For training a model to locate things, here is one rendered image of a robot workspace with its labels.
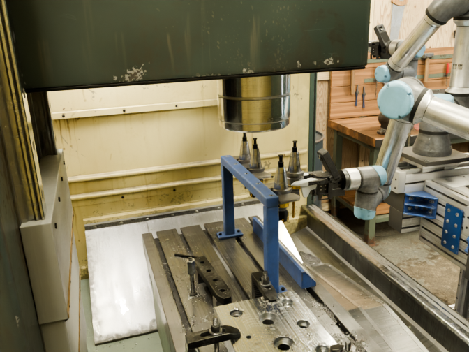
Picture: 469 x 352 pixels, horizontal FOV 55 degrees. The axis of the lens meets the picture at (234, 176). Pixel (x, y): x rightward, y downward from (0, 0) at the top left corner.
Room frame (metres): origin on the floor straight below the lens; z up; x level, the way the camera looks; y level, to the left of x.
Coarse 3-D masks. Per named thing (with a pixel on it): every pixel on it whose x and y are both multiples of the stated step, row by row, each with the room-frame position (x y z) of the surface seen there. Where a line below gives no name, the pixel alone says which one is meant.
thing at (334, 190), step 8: (312, 176) 1.45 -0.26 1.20; (320, 176) 1.43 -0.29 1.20; (328, 176) 1.42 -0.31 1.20; (344, 176) 1.45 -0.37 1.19; (320, 184) 1.42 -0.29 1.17; (328, 184) 1.42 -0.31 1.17; (336, 184) 1.45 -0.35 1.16; (344, 184) 1.45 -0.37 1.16; (312, 192) 1.45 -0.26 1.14; (320, 192) 1.42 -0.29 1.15; (328, 192) 1.42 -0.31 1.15; (336, 192) 1.45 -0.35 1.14; (344, 192) 1.46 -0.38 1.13
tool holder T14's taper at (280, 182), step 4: (276, 168) 1.27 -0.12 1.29; (280, 168) 1.26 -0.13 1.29; (284, 168) 1.26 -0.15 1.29; (276, 172) 1.27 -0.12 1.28; (280, 172) 1.26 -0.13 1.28; (284, 172) 1.26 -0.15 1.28; (276, 176) 1.26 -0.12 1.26; (280, 176) 1.26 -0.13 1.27; (284, 176) 1.26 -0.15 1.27; (276, 180) 1.26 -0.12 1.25; (280, 180) 1.26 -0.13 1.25; (284, 180) 1.26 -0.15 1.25; (276, 184) 1.26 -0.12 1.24; (280, 184) 1.25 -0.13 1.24; (284, 184) 1.25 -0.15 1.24; (276, 188) 1.26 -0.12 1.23; (280, 188) 1.25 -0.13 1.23; (284, 188) 1.25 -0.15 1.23
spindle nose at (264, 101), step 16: (224, 80) 0.95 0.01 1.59; (240, 80) 0.92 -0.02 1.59; (256, 80) 0.92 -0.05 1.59; (272, 80) 0.92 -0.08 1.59; (288, 80) 0.96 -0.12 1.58; (224, 96) 0.95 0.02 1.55; (240, 96) 0.92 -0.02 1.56; (256, 96) 0.92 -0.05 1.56; (272, 96) 0.93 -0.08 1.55; (288, 96) 0.96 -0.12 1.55; (224, 112) 0.95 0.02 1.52; (240, 112) 0.92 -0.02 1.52; (256, 112) 0.92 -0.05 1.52; (272, 112) 0.92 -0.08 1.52; (288, 112) 0.96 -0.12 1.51; (224, 128) 0.96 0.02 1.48; (240, 128) 0.93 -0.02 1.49; (256, 128) 0.92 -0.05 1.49; (272, 128) 0.93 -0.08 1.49
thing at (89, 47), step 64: (64, 0) 0.77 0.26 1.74; (128, 0) 0.80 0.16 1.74; (192, 0) 0.83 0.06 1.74; (256, 0) 0.87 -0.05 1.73; (320, 0) 0.90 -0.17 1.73; (64, 64) 0.77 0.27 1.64; (128, 64) 0.80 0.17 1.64; (192, 64) 0.83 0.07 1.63; (256, 64) 0.87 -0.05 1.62; (320, 64) 0.90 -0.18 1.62
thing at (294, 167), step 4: (292, 152) 1.41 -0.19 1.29; (296, 152) 1.41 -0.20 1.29; (292, 156) 1.41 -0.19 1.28; (296, 156) 1.41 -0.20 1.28; (292, 160) 1.41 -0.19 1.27; (296, 160) 1.41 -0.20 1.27; (288, 164) 1.42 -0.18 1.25; (292, 164) 1.41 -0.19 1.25; (296, 164) 1.40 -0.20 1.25; (288, 168) 1.42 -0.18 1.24; (292, 168) 1.40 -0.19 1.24; (296, 168) 1.40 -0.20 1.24; (300, 168) 1.41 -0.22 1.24; (292, 172) 1.40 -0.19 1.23; (296, 172) 1.40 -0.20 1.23
